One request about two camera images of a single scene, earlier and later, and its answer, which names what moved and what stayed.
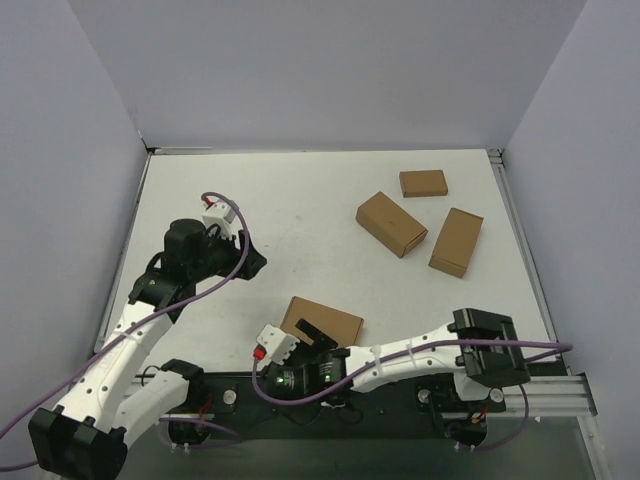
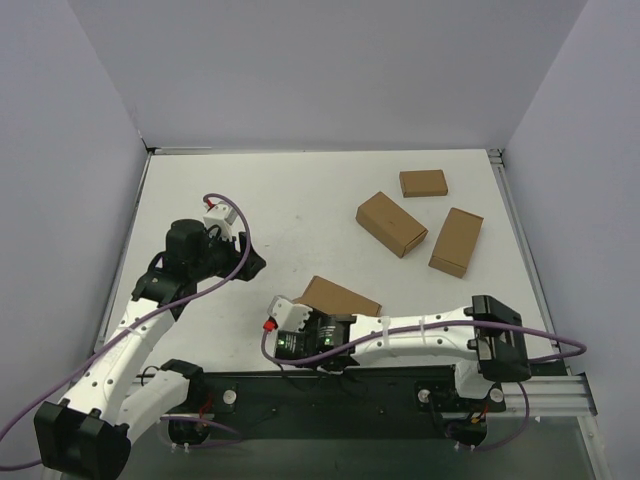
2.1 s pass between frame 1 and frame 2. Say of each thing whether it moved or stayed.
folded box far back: stayed
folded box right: stayed
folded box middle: stayed
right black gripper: moved
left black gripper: stayed
